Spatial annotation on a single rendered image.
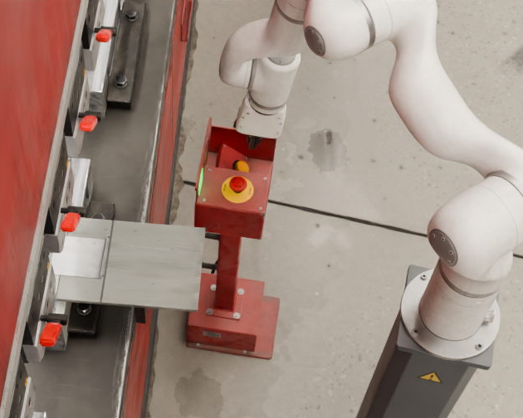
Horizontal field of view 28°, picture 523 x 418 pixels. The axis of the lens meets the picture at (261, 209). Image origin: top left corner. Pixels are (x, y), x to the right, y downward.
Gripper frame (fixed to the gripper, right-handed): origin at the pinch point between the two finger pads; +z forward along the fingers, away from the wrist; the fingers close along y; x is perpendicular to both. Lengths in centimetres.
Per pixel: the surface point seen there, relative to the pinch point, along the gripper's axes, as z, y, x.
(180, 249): -15.2, -13.9, -38.5
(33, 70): -74, -40, -46
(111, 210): -3.6, -28.5, -25.9
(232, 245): 35.1, 1.3, -8.8
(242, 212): 7.1, 0.0, -15.3
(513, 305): 75, 92, 7
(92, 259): -14, -30, -43
